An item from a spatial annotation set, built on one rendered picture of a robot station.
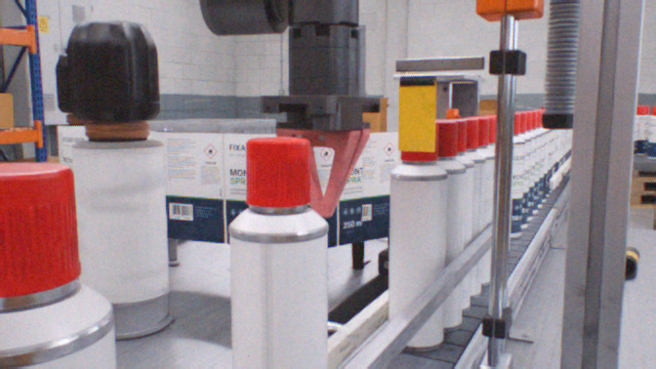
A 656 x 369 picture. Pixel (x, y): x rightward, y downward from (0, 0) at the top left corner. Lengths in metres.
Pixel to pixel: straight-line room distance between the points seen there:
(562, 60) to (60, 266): 0.55
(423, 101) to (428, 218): 0.11
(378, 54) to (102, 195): 7.84
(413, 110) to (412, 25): 7.80
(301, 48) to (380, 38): 7.89
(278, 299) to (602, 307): 0.33
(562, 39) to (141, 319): 0.50
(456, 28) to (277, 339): 7.90
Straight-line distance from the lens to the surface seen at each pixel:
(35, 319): 0.18
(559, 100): 0.65
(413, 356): 0.55
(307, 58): 0.46
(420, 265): 0.53
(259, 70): 8.99
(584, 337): 0.57
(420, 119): 0.47
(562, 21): 0.66
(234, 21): 0.50
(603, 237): 0.54
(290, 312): 0.30
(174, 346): 0.58
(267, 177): 0.29
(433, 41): 8.18
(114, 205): 0.57
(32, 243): 0.18
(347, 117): 0.44
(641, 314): 0.88
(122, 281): 0.59
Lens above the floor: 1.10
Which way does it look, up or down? 8 degrees down
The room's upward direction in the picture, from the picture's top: straight up
